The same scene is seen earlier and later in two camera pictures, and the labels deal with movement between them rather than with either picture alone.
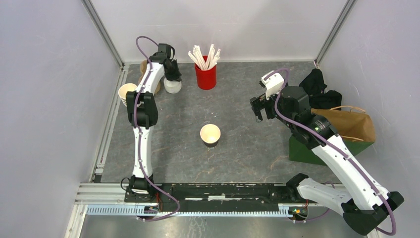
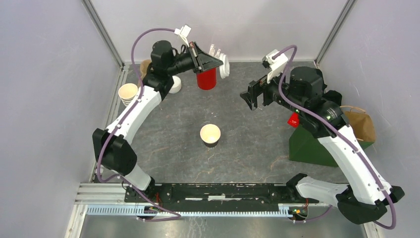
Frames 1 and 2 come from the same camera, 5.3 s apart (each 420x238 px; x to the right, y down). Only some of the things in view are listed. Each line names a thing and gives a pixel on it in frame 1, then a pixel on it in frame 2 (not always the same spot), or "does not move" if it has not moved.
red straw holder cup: x=206 y=79 does not move
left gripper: x=177 y=76 to x=202 y=61
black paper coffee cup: x=210 y=134 does not move
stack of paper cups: x=123 y=89 does not move
